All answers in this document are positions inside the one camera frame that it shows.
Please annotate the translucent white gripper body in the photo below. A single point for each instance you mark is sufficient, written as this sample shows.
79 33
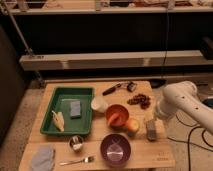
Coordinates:
163 109

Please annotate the green plastic tray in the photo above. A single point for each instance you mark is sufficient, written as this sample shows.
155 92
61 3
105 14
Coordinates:
61 102

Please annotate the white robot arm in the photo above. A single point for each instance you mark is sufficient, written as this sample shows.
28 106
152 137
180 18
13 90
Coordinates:
182 96

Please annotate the blue-grey sponge in tray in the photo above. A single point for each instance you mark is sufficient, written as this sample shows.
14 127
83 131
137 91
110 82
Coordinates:
75 109

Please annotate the peach toy fruit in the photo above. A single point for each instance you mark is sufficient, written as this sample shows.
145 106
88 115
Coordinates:
132 126

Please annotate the small black clip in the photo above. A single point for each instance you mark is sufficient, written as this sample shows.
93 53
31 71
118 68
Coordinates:
131 86

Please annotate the blue device on floor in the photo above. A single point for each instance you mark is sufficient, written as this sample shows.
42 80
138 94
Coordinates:
208 102

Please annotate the orange plastic bowl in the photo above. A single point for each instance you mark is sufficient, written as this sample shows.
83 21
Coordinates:
123 114

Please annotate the red carrot toy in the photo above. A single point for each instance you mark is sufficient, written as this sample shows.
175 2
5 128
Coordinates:
112 118

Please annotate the purple plastic bowl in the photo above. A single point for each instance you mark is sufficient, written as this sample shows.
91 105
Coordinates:
115 150

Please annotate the white plastic cup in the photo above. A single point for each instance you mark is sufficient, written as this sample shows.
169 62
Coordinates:
99 104

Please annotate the wooden table board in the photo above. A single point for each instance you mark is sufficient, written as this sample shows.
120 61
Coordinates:
144 154

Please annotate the silver metal fork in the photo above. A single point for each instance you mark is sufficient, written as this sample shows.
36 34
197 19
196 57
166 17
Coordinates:
84 160

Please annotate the small metal cup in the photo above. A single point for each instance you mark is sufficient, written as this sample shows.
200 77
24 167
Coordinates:
76 142

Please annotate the grey folded cloth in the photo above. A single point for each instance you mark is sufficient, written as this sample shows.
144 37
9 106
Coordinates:
43 160

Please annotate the metal shelf rail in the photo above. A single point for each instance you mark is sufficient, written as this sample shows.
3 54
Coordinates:
113 60

